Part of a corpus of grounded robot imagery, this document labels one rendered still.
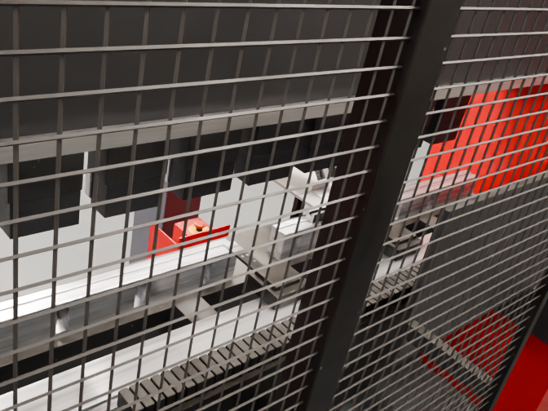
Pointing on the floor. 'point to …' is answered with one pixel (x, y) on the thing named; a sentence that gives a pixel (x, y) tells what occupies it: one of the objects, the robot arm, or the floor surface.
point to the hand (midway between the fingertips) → (326, 173)
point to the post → (425, 64)
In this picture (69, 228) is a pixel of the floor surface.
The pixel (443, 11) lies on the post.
